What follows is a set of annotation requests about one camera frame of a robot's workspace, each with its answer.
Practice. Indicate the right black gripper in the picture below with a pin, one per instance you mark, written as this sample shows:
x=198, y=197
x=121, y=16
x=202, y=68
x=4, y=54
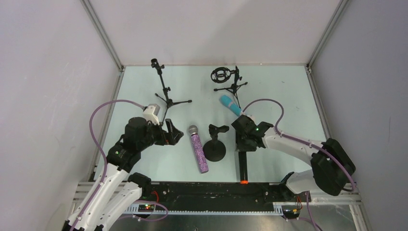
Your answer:
x=243, y=140

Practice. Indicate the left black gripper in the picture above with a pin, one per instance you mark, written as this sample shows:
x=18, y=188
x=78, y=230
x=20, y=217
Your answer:
x=165, y=134

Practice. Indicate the black microphone orange end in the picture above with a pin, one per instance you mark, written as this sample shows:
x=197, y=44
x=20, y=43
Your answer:
x=243, y=172

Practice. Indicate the black round base stand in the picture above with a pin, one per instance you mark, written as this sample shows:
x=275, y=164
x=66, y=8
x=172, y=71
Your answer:
x=214, y=149

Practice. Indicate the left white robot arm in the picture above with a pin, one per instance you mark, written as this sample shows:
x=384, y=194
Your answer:
x=116, y=188

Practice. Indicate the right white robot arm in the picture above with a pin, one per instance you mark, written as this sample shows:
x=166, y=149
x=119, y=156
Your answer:
x=331, y=168

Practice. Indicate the tall black tripod stand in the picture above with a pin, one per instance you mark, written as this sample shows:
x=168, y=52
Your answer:
x=169, y=102

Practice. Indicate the purple glitter microphone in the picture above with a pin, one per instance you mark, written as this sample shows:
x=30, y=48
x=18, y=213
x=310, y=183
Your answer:
x=198, y=149

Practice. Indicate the blue microphone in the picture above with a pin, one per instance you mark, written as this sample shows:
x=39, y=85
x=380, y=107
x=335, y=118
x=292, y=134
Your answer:
x=230, y=104

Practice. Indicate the left circuit board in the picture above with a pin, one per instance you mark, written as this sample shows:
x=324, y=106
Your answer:
x=146, y=208

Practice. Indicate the circuit board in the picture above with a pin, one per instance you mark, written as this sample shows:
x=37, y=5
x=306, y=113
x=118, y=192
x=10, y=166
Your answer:
x=146, y=208
x=289, y=214

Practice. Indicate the right circuit board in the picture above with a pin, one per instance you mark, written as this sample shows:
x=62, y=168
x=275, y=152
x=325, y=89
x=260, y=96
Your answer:
x=289, y=214

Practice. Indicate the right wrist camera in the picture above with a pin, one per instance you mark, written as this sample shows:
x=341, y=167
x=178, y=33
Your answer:
x=250, y=116

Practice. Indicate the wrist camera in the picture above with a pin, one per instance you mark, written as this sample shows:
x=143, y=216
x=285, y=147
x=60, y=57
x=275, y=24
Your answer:
x=150, y=113
x=250, y=116

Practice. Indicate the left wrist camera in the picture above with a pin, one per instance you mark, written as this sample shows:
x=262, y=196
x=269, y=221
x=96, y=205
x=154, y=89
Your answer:
x=150, y=113

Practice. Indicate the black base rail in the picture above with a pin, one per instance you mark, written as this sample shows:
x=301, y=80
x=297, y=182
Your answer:
x=220, y=197

